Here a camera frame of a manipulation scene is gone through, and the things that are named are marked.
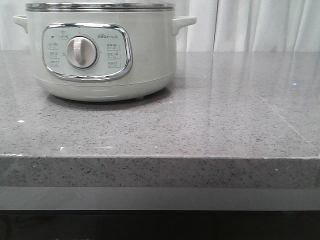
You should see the glass pot lid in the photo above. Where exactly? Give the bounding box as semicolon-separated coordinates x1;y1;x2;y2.
25;2;175;12

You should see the pale green electric cooking pot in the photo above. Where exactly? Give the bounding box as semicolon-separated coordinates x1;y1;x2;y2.
13;10;197;102

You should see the white pleated curtain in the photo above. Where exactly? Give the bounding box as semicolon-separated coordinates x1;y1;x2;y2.
0;0;320;53

